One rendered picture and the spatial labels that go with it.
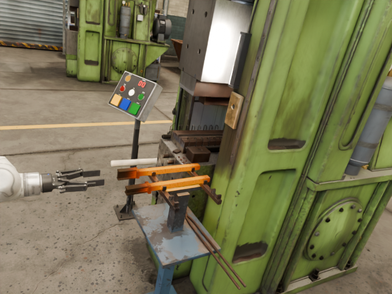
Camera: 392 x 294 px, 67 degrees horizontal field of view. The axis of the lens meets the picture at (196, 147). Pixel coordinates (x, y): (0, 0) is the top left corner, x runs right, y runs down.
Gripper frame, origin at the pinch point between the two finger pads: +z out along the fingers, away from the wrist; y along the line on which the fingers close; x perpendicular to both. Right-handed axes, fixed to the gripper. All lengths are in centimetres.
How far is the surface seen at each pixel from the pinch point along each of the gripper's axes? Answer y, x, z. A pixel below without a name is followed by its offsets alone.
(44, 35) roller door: -835, -64, 41
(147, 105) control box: -75, 6, 50
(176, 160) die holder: -22, -8, 50
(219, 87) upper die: -27, 35, 72
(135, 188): 13.6, 1.6, 12.9
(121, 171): 0.8, 2.3, 10.7
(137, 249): -47, -98, 45
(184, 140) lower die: -30, 1, 57
